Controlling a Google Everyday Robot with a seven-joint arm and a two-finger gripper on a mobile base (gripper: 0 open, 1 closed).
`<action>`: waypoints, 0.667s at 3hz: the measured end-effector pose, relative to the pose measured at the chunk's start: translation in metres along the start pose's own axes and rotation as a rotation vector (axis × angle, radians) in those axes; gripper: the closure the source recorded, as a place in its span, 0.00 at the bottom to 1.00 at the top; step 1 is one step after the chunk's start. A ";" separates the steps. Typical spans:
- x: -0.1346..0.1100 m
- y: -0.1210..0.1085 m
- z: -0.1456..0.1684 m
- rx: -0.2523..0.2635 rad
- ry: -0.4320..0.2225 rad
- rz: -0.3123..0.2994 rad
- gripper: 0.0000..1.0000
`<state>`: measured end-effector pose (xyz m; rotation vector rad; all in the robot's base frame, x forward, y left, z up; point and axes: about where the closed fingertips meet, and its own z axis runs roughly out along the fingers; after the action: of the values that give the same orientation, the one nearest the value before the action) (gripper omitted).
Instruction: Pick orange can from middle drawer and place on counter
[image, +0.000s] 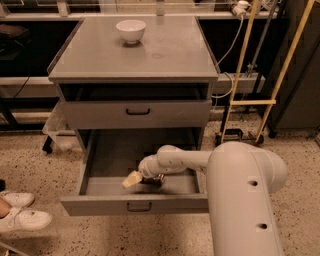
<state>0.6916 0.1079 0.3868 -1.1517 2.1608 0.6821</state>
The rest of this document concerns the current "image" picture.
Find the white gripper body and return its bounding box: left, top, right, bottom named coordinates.
left=138, top=155, right=186, bottom=179

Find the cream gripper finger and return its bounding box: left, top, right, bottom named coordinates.
left=122, top=170, right=143, bottom=189

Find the crushed orange metallic can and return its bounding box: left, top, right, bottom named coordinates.
left=143, top=174, right=165, bottom=186

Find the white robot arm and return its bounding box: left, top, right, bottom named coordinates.
left=122, top=141, right=288, bottom=256

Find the open grey lower drawer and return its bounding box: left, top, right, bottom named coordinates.
left=61, top=128, right=208, bottom=216

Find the closed grey upper drawer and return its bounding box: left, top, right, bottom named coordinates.
left=61, top=100, right=211, bottom=129

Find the grey drawer cabinet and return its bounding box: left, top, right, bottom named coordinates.
left=49, top=16, right=218, bottom=150

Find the clear plastic bin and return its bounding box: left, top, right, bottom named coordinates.
left=42, top=102, right=81, bottom=151

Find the white sneaker far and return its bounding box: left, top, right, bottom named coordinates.
left=0, top=190, right=35, bottom=207

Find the white sneaker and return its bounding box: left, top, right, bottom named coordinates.
left=0, top=190, right=35, bottom=207
left=0, top=207, right=52, bottom=233

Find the white sneaker near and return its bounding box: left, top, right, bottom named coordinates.
left=0, top=207, right=52, bottom=233

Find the white ceramic bowl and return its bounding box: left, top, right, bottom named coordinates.
left=116, top=20, right=146, bottom=44

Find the black lower drawer handle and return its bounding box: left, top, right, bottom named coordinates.
left=126, top=202, right=152, bottom=213

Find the black drawer handle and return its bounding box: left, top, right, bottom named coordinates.
left=125, top=108, right=151, bottom=116
left=126, top=202, right=152, bottom=213

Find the yellow wheeled ladder frame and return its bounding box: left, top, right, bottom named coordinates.
left=216, top=0, right=315, bottom=145

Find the black upper drawer handle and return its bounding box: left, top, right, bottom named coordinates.
left=125, top=108, right=151, bottom=116

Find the white power cable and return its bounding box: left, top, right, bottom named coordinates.
left=211, top=13, right=246, bottom=100

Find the white wall plug adapter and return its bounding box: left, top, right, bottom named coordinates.
left=232, top=0, right=249, bottom=17

